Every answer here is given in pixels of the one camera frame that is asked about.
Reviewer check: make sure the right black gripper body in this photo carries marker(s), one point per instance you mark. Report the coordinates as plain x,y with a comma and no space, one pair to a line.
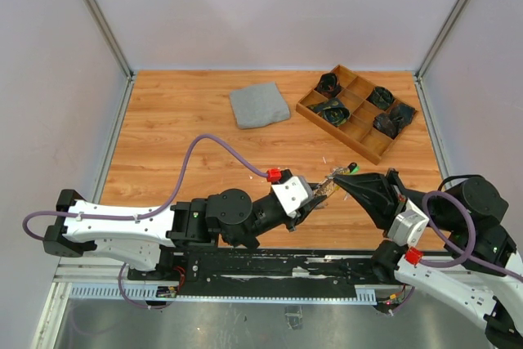
416,197

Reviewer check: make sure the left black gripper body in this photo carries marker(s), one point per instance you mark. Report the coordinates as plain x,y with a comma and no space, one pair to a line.
268,217

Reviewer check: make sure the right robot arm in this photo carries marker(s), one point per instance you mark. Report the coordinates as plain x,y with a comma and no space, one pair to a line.
448,243

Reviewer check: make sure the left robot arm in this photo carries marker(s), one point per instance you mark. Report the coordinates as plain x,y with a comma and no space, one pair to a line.
140,236

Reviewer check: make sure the rolled dark tie lower right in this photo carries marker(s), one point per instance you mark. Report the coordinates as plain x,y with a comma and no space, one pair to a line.
393,123

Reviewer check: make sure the rolled dark tie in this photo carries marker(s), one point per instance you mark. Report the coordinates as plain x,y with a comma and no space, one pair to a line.
381,97
393,123
328,85
333,111

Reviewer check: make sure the wooden compartment tray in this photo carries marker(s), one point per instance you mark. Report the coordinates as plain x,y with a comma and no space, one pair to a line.
357,132

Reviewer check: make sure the rolled dark tie centre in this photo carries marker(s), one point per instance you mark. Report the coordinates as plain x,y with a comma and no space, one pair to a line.
333,111

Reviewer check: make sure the folded grey cloth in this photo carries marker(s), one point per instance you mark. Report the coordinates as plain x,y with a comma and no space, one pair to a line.
258,106

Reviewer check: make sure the rolled dark tie top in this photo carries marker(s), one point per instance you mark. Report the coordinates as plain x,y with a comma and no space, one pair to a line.
328,85

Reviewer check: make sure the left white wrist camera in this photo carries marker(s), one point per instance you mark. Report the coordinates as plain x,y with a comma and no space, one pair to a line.
293,194

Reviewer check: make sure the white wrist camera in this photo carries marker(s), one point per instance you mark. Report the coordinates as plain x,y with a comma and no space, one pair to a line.
293,194
408,227

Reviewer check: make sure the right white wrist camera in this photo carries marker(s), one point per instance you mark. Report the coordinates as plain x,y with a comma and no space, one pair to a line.
408,227

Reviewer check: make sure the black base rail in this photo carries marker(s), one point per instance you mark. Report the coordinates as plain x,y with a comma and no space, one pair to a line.
266,273

